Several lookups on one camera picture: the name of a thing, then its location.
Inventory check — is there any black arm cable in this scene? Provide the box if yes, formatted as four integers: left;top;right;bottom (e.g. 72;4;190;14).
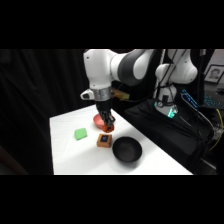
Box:
114;49;176;103

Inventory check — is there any framed picture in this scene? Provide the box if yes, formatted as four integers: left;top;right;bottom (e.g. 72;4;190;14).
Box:
203;64;224;84

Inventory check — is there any black bowl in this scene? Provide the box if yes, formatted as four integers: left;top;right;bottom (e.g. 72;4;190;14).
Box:
111;136;143;164

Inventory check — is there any pink bowl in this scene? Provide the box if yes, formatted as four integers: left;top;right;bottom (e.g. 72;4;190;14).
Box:
93;113;107;130

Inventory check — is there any black robot stand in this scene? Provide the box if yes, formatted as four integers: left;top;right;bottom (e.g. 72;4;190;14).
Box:
123;98;214;176

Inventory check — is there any orange box with blue top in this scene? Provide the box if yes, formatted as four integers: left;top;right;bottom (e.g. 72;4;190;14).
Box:
96;133;114;149

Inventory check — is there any yellow cable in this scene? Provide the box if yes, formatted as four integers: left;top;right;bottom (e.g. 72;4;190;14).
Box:
209;108;223;152

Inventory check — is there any black curtain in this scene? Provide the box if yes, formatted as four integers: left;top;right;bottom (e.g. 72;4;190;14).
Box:
0;49;101;176

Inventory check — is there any green block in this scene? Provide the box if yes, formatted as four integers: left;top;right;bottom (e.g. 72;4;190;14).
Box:
74;127;88;141

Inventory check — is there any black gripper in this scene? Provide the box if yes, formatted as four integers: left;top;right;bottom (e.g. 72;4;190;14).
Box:
95;97;117;128

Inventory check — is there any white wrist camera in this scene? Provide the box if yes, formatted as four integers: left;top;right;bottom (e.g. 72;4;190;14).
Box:
80;89;96;101

